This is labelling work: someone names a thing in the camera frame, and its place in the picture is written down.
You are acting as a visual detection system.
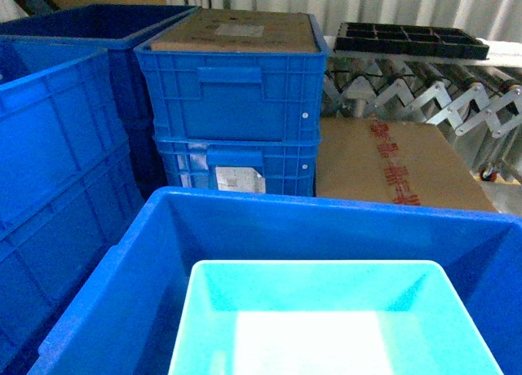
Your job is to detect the teal plastic tray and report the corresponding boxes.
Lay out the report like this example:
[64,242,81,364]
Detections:
[169,260,501,374]

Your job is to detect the blue crate stack left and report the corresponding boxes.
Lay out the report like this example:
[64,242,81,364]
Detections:
[1,41,144,374]

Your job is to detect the blue crate lower stacked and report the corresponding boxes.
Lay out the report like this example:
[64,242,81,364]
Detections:
[154,135,320,196]

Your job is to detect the blue crate with cardboard top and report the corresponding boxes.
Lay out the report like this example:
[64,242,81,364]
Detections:
[135,8,329,143]

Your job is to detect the brown cardboard box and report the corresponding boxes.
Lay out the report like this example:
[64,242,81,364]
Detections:
[316,118,495,212]

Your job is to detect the black compartment tray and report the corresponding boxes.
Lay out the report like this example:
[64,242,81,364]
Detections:
[334,22,489,60]

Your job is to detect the large blue bin front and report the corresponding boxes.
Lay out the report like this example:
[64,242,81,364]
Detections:
[31,187,521,374]

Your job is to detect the extendable roller conveyor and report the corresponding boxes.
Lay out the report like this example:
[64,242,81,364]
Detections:
[321,41,521,182]

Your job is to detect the dark blue crate rear left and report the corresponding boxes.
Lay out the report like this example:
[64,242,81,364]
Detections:
[1,4,196,199]

